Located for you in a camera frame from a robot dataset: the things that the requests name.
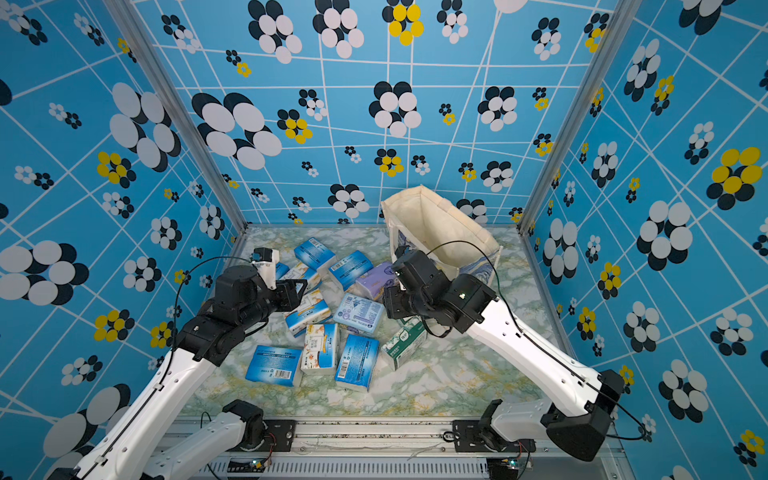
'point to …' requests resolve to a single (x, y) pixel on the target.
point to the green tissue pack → (410, 333)
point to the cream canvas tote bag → (418, 219)
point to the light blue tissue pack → (364, 314)
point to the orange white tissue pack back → (296, 272)
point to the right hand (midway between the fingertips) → (396, 296)
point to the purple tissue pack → (378, 278)
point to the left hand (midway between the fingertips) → (303, 279)
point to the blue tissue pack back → (312, 254)
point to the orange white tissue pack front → (320, 350)
